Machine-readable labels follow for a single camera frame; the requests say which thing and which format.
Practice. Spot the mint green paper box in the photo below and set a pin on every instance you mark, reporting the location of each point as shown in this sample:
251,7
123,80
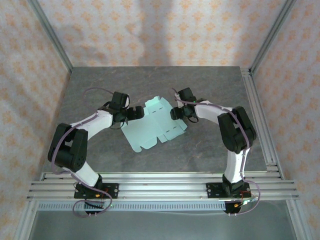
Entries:
150,130

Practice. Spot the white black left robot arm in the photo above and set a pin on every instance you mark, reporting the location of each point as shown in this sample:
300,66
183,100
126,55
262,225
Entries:
100,122

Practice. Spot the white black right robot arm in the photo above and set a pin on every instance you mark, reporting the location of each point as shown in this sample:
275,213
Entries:
212,112

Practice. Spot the grey metal shelf panel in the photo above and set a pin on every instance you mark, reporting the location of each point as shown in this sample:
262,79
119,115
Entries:
162,227

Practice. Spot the aluminium side rail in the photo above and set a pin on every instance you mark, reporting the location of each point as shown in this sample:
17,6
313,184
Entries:
257,117

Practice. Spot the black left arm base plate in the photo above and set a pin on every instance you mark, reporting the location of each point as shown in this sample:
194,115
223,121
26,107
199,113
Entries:
112,187

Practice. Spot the aluminium mounting rail beam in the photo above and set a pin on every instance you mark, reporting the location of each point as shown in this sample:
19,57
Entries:
162,187

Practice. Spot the aluminium frame post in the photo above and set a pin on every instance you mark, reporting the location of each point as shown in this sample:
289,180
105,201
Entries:
26,220
50,35
272,32
296,220

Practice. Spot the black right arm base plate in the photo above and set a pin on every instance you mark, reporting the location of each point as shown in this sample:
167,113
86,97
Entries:
212,190

